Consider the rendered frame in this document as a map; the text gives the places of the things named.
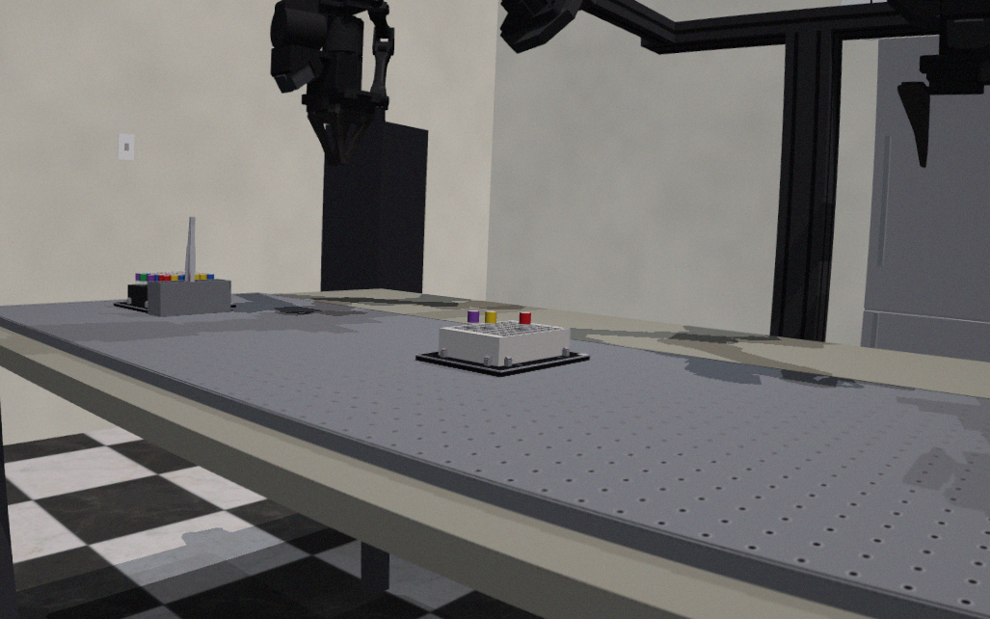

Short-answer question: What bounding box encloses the white rectangular rack with grid of holes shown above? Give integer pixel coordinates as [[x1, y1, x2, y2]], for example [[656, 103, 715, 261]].
[[439, 320, 571, 366]]

